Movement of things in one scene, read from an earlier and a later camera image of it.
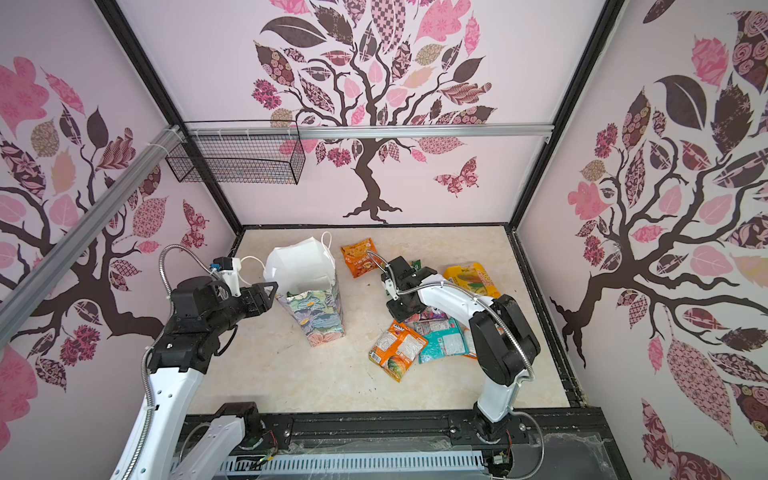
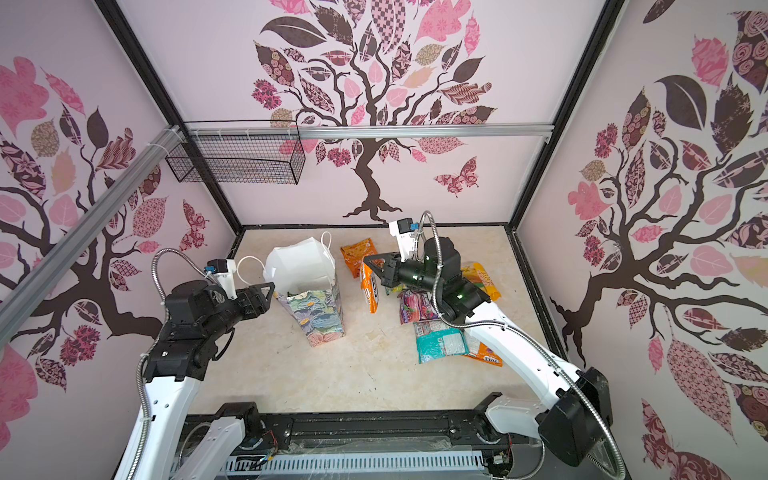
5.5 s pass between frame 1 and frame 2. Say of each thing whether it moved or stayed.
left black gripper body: stayed
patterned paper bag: stayed
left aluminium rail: stayed
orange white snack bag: moved
